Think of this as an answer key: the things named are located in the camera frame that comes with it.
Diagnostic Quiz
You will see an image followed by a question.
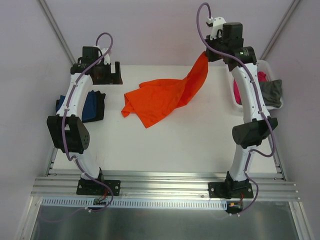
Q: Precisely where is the aluminium mounting rail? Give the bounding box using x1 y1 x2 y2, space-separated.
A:
31 169 302 202

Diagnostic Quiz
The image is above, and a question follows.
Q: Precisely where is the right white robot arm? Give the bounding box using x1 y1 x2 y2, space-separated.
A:
205 17 278 199

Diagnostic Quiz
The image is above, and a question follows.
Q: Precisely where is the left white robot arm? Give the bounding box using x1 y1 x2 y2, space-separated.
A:
46 44 123 194

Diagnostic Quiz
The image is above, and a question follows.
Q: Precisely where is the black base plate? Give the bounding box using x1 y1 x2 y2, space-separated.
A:
76 178 121 196
208 181 254 200

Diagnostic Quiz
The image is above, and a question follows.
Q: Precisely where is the pink t shirt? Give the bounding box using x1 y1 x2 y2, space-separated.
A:
233 71 267 105

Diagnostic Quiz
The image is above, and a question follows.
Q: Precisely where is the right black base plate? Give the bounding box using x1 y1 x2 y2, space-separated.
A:
208 181 254 200

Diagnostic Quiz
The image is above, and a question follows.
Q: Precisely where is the white slotted cable duct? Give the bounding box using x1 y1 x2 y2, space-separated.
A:
41 197 227 211

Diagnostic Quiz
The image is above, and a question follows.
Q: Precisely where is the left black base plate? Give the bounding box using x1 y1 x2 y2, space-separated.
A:
76 178 121 196

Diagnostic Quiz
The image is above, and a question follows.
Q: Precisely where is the white plastic basket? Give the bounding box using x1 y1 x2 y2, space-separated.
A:
225 60 283 113

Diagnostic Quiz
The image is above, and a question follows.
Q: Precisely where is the orange t shirt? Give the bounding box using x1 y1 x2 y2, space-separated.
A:
121 52 209 128

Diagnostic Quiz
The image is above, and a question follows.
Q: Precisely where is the grey t shirt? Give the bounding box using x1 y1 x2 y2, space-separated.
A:
259 79 283 109

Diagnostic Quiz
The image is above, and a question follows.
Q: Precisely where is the blue folded t shirt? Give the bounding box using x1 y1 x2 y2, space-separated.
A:
55 91 99 123

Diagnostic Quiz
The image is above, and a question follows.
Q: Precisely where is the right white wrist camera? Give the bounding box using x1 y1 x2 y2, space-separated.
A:
206 17 226 41

